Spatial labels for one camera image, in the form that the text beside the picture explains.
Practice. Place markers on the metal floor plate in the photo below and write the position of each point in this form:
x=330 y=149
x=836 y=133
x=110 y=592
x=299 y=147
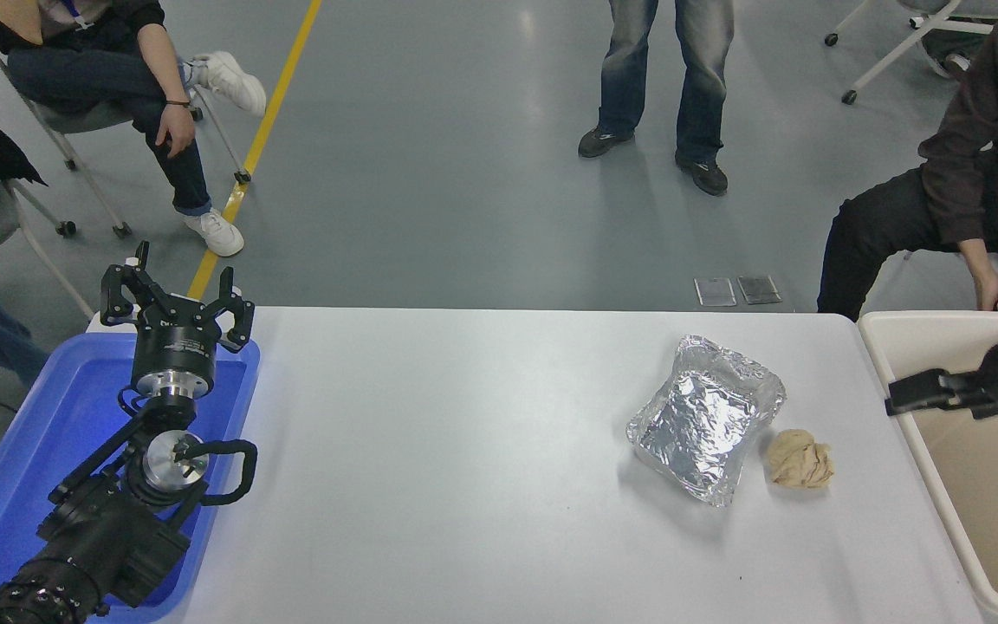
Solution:
x=715 y=292
x=759 y=289

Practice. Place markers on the blue plastic tray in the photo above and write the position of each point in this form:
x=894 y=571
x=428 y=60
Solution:
x=48 y=416

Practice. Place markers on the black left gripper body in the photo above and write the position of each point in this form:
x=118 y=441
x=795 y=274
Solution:
x=174 y=347

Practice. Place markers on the white frame wheeled chair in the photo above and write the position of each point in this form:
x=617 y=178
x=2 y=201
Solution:
x=954 y=26

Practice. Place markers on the crumpled tan paper ball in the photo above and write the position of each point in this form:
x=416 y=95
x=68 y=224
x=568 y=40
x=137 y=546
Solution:
x=798 y=459

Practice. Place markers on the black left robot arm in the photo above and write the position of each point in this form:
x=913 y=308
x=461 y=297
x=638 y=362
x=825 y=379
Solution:
x=105 y=546

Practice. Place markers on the person's right hand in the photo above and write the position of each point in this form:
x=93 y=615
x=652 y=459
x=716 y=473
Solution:
x=990 y=290

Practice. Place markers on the person's hand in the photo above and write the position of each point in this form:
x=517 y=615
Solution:
x=177 y=130

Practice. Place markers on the silver foil tray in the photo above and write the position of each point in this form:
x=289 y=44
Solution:
x=698 y=425

